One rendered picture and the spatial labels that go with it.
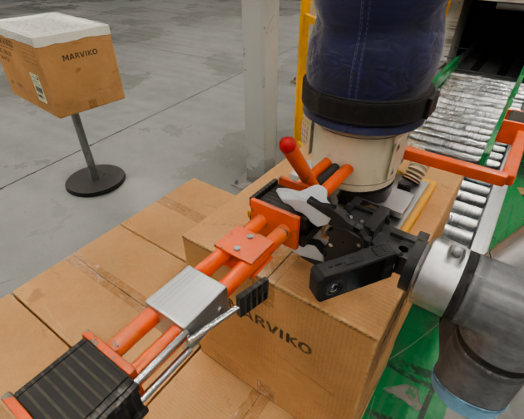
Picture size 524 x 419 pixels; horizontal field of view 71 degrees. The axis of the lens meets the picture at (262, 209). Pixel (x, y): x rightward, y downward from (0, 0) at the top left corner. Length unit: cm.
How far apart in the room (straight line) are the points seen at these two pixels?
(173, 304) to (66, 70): 192
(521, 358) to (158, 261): 103
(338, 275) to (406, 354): 133
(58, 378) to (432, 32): 62
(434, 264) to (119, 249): 109
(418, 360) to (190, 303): 143
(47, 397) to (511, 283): 46
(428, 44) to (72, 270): 116
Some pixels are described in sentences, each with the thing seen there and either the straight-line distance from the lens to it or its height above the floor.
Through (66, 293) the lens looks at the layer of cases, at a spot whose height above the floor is 54.
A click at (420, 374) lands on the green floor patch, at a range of 173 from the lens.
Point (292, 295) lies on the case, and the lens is 61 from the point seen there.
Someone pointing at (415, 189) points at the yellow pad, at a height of 97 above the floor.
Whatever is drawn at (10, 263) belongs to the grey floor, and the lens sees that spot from 239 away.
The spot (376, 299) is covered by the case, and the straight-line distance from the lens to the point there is 63.
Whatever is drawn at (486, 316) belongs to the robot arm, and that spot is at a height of 108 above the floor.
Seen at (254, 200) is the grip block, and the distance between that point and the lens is 53.
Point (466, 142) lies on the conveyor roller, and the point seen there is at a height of 54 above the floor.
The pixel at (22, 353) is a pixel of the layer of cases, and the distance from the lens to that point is 120.
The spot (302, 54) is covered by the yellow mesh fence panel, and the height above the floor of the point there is 77.
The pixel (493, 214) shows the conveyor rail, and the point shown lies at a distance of 158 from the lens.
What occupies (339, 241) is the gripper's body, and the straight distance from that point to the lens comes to 50.
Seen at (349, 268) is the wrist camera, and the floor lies 109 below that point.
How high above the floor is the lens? 142
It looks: 37 degrees down
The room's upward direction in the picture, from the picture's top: straight up
